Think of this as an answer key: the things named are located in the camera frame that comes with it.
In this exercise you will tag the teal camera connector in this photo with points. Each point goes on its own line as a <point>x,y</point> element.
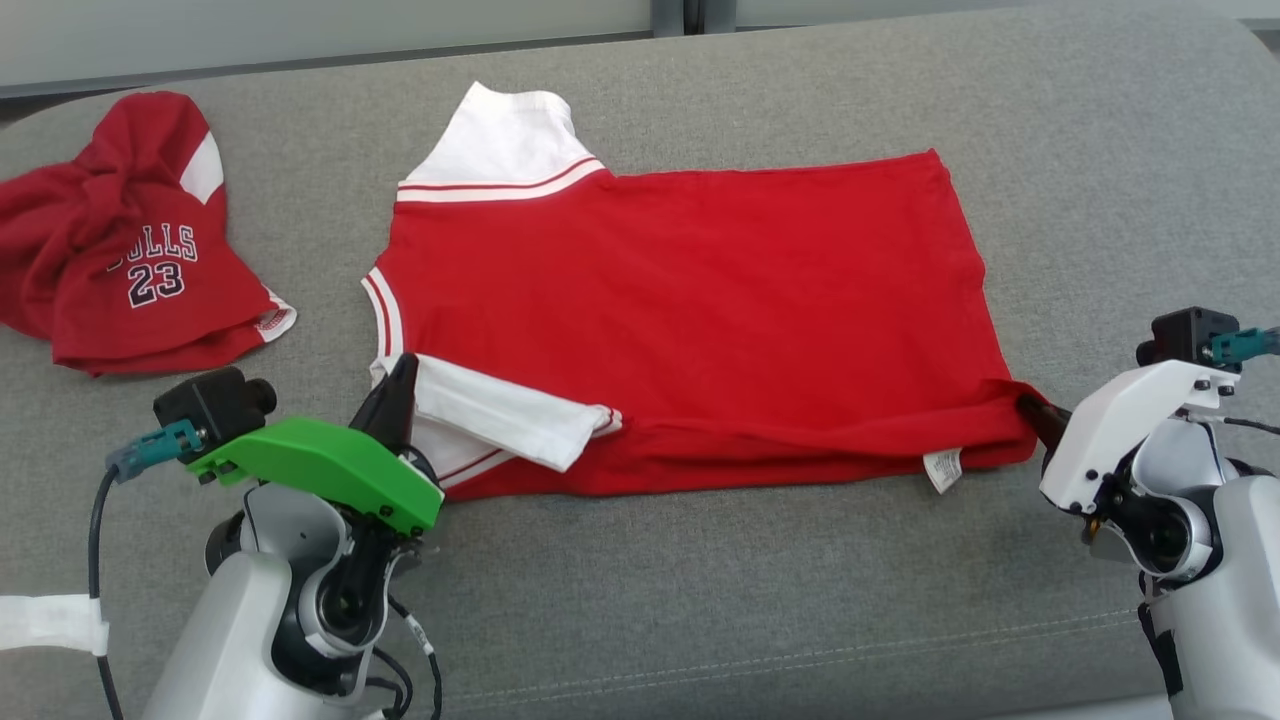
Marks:
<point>1245,345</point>
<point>150,452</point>

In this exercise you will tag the red Bulls 23 shorts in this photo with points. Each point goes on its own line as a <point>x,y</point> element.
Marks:
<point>110,220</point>

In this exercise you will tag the teal left camera connector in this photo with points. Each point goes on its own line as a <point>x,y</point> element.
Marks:
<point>150,452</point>

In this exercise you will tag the grey fabric sofa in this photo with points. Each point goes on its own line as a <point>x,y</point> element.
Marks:
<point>700,600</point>

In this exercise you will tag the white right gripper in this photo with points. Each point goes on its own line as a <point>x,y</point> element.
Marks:
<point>1120,420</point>

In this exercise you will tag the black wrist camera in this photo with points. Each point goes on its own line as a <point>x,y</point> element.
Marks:
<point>1185,335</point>
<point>205,405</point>

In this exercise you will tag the red jersey shirt white sleeves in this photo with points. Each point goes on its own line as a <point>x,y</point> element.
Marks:
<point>700,300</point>

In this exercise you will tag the grey partition post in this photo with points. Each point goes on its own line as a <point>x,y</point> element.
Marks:
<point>668,15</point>
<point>718,14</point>

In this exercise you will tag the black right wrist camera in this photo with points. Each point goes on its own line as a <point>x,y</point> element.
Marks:
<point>1185,335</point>

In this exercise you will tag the teal right camera connector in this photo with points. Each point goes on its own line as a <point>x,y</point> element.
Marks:
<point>1245,345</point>

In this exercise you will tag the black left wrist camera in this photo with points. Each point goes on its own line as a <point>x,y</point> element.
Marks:
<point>205,405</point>

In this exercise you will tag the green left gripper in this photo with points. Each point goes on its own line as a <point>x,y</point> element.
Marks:
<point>320,460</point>

